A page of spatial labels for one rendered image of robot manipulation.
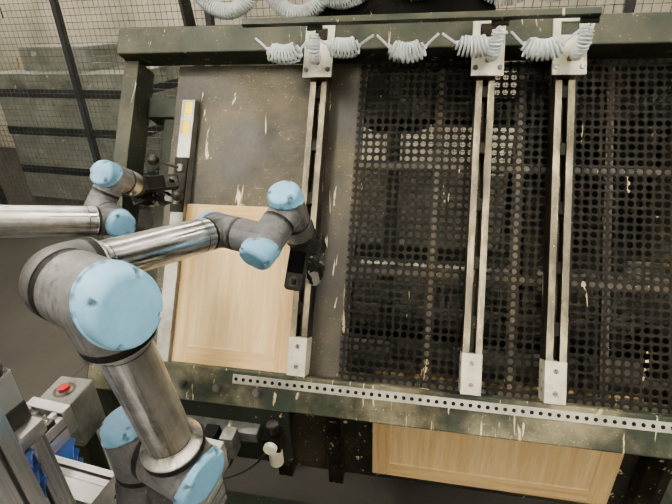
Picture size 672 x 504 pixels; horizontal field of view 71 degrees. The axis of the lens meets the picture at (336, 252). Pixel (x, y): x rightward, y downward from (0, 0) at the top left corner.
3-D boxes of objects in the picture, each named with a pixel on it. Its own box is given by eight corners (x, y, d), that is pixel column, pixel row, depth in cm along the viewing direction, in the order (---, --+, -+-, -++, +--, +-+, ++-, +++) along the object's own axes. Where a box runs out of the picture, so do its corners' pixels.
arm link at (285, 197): (256, 201, 101) (276, 173, 105) (270, 232, 109) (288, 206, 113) (287, 210, 98) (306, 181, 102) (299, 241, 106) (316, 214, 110)
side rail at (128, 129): (109, 350, 180) (89, 353, 169) (141, 74, 190) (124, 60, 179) (123, 351, 179) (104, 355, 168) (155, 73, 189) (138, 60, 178)
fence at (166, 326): (160, 358, 170) (154, 360, 166) (187, 104, 178) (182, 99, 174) (173, 360, 169) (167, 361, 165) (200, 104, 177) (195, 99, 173)
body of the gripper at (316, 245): (327, 248, 125) (319, 219, 115) (319, 275, 120) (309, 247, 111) (300, 245, 127) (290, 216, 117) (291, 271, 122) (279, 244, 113)
